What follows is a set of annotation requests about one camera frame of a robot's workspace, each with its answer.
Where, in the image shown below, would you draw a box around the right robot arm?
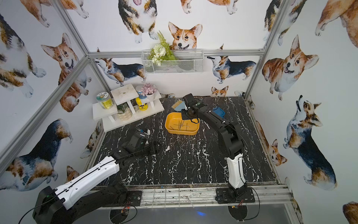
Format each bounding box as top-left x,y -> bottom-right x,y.
181,93 -> 247,200

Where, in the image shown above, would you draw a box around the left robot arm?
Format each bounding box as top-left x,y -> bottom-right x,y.
30,132 -> 160,224

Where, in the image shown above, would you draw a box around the yellow plastic storage box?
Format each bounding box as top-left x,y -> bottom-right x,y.
165,112 -> 200,135

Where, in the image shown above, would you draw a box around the light blue hand brush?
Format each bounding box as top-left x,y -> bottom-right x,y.
172,100 -> 187,113

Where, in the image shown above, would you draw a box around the blue plastic scoop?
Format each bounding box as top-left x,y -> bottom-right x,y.
213,106 -> 226,118

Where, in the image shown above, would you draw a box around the small plant in woven pot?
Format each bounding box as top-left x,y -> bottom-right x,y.
117,103 -> 132,121

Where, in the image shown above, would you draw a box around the white tiered shelf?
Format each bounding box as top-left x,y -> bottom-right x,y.
92,84 -> 164,132

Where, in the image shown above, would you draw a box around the pink flowers in white pot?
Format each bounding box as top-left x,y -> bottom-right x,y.
141,83 -> 158,100

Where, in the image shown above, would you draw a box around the green lidded glass jar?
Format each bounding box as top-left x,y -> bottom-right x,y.
96,92 -> 114,109

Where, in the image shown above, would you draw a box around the green white artificial plant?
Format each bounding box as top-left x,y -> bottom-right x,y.
148,31 -> 177,66

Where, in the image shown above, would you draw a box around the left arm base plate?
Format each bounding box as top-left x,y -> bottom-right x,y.
103,190 -> 143,208

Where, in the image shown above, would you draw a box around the white wire wall basket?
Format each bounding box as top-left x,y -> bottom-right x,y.
141,50 -> 204,74

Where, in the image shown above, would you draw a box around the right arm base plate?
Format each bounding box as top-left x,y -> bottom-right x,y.
215,188 -> 255,204

